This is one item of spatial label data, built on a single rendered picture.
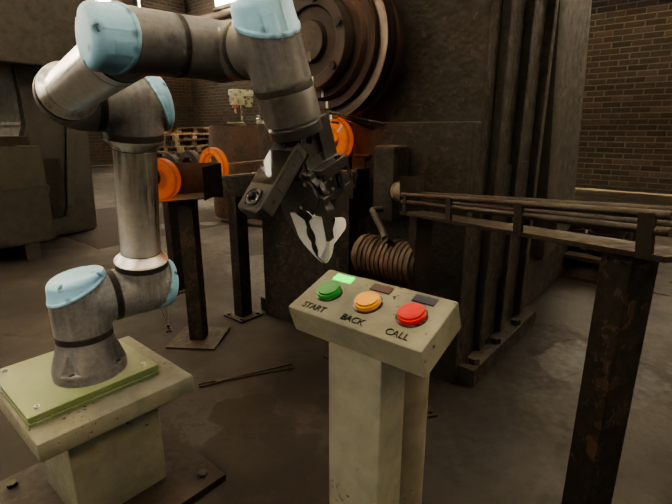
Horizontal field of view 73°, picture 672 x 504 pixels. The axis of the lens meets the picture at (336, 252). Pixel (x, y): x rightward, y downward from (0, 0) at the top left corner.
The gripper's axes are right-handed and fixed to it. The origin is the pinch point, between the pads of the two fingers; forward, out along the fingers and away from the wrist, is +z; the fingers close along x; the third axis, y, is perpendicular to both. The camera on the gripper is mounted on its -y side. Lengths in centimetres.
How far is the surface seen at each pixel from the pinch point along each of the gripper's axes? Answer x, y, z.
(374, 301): -9.0, -0.2, 5.6
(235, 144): 301, 209, 70
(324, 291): -0.1, -1.2, 5.6
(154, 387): 43, -19, 32
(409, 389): -8.1, 4.8, 30.0
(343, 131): 55, 76, 8
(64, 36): 323, 117, -45
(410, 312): -15.1, -0.4, 5.6
